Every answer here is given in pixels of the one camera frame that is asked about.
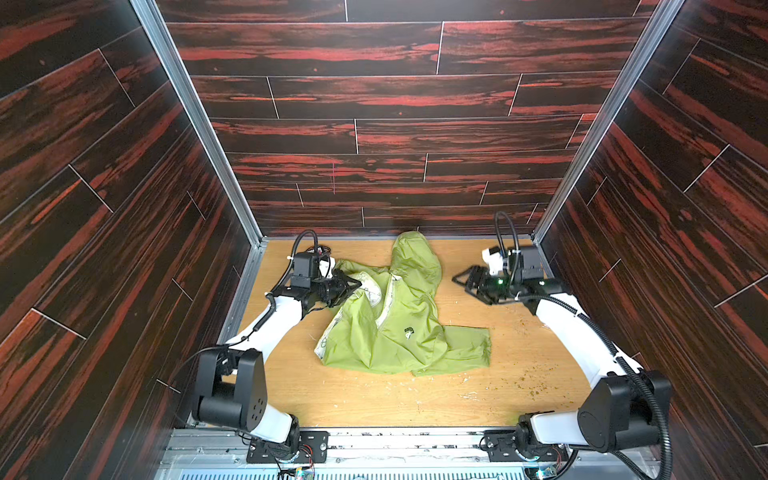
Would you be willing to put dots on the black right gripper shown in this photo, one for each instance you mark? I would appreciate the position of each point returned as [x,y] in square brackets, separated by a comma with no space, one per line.
[483,285]

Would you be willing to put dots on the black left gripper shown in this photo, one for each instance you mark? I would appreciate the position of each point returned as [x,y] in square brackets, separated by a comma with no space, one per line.
[335,287]

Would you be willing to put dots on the green jacket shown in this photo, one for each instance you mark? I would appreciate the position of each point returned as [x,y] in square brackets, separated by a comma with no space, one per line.
[390,324]

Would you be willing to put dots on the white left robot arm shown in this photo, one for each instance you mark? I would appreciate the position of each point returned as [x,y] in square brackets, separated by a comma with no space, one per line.
[231,389]

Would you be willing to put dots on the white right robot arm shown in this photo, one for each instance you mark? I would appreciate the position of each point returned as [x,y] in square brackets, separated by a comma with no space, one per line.
[627,406]

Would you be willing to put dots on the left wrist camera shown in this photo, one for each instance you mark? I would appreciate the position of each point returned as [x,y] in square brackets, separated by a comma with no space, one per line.
[311,267]

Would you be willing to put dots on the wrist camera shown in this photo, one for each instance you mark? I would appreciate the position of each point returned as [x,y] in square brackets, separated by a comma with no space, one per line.
[311,267]
[528,260]

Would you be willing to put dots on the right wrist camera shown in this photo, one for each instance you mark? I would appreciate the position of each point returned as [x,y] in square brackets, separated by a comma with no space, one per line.
[528,260]

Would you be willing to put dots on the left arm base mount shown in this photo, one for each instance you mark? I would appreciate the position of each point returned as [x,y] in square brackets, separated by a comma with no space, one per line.
[300,447]

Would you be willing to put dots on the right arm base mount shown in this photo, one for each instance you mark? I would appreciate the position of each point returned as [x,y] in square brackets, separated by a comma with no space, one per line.
[512,446]

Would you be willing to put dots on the aluminium front rail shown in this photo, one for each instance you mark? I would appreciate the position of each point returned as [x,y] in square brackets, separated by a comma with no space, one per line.
[382,453]

